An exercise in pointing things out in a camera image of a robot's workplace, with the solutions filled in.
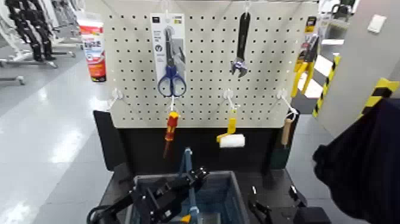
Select beige pegboard panel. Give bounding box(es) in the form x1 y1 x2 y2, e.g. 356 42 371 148
103 0 320 129

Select yellow black corner guard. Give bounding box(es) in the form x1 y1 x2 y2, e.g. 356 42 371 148
358 77 400 117

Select yellow handled paint roller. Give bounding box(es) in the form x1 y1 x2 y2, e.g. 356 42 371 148
215 108 246 149

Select white wall switch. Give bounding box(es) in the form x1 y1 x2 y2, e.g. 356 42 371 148
367 14 388 34

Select wooden handled brush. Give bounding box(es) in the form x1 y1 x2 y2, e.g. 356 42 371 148
270 117 294 170

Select black adjustable wrench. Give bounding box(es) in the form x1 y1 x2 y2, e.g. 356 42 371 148
230 11 252 79

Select blue-handled scissors in package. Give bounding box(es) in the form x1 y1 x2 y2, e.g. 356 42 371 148
150 13 187 87

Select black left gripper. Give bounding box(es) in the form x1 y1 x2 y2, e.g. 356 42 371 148
131 166 211 224

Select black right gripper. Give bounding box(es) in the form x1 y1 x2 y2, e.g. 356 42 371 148
248 185 333 224

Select black robot on stand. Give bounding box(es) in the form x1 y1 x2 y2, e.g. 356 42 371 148
4 0 58 62

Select yellow black pliers card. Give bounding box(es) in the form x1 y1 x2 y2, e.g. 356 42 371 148
304 15 318 35

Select yellow handled pliers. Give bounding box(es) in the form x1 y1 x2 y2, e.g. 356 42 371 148
290 33 320 99

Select red white sealant tube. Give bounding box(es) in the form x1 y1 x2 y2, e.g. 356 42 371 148
77 19 107 83

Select grey blue plastic crate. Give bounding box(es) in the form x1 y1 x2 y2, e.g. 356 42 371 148
124 170 251 224

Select yellow black striped post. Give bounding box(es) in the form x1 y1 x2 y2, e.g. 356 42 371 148
312 54 342 119

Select red yellow screwdriver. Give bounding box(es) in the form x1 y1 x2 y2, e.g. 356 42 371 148
162 111 180 159

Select blue handled scissors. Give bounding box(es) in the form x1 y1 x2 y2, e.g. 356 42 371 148
157 26 188 98

